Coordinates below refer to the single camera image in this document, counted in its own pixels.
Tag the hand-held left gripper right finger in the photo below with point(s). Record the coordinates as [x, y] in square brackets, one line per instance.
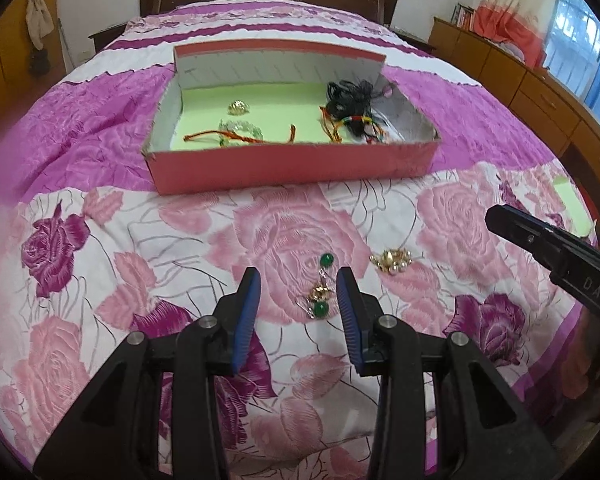
[349, 315]

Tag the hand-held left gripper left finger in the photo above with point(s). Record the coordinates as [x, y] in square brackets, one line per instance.
[247, 315]

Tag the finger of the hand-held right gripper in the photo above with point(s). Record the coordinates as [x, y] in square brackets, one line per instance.
[522, 235]

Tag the pink cardboard box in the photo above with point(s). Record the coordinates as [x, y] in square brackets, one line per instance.
[290, 170]

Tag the gold pearl hair clip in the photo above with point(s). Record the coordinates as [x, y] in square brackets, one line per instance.
[238, 106]
[391, 260]

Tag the black ribbon hair bow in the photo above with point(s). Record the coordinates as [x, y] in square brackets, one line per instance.
[352, 96]

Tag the green paper sheet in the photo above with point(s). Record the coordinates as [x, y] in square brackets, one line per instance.
[572, 205]

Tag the low wooden cabinet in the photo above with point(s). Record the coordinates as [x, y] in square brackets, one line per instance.
[530, 95]

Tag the window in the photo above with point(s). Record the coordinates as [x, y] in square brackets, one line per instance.
[585, 45]

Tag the white and orange curtain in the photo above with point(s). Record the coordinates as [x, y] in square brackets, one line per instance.
[515, 20]

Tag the row of books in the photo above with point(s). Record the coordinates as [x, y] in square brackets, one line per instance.
[463, 15]

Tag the floral pink quilt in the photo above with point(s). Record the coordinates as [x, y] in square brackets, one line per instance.
[105, 125]

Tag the thin grey stick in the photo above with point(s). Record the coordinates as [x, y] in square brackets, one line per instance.
[64, 45]

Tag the black hanging bag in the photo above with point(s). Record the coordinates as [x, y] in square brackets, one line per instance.
[39, 62]

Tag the beige hanging towel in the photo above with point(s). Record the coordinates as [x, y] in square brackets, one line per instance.
[37, 17]

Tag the light wooden wardrobe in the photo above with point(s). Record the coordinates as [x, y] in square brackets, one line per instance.
[5, 40]

